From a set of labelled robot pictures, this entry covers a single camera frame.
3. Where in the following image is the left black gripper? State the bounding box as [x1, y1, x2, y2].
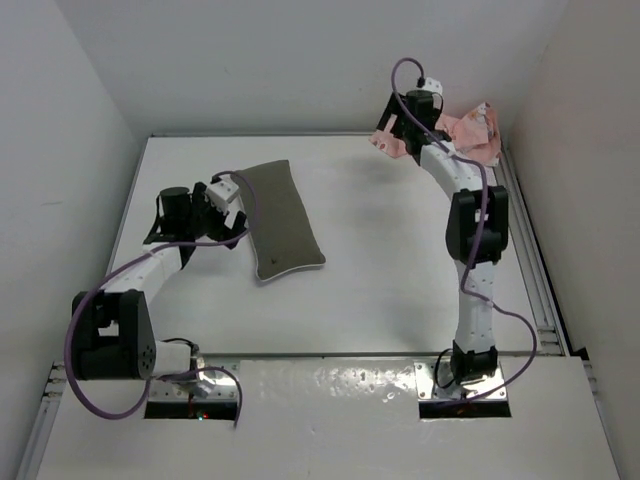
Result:
[184, 183, 244, 248]

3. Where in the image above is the grey pillow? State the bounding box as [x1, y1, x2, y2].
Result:
[233, 160, 326, 282]

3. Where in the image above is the pink cartoon pillowcase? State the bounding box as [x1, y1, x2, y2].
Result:
[369, 102, 501, 167]

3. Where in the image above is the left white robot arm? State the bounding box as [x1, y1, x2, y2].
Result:
[65, 178, 247, 380]

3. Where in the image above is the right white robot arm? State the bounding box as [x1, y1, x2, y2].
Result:
[378, 89, 509, 384]

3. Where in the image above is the white front cover panel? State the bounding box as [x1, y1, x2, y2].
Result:
[38, 357, 618, 479]

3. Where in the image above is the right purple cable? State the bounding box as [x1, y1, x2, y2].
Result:
[390, 58, 539, 404]

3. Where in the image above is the purple cable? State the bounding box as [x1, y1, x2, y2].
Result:
[63, 171, 261, 429]
[390, 58, 539, 404]

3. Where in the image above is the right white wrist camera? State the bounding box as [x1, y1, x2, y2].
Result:
[422, 77, 443, 96]

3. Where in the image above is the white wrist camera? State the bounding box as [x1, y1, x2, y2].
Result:
[205, 179, 240, 214]
[422, 77, 443, 96]

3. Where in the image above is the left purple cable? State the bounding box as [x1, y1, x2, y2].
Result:
[63, 171, 261, 429]

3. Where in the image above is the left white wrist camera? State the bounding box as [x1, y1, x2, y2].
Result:
[205, 179, 240, 214]

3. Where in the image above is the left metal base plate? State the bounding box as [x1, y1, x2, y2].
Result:
[149, 365, 240, 404]

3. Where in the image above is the metal base plate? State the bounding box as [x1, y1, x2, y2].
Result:
[149, 365, 240, 404]
[414, 360, 509, 404]

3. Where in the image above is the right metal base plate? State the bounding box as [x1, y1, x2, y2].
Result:
[414, 360, 509, 404]

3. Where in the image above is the right aluminium rail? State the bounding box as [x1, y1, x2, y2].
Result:
[494, 146, 571, 356]

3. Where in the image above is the aluminium rail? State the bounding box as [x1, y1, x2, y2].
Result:
[494, 146, 571, 356]
[16, 361, 67, 480]

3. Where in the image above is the left aluminium rail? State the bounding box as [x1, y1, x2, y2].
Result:
[16, 361, 67, 480]

